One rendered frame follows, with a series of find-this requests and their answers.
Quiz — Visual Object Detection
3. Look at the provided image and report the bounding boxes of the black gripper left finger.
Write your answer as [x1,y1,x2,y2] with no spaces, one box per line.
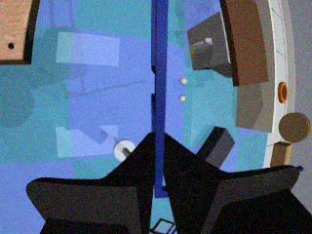
[26,133,156,234]

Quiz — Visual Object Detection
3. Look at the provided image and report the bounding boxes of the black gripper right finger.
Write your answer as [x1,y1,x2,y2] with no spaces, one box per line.
[163,133,300,234]

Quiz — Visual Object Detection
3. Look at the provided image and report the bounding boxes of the black glasses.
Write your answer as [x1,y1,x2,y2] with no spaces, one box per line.
[149,218,178,234]

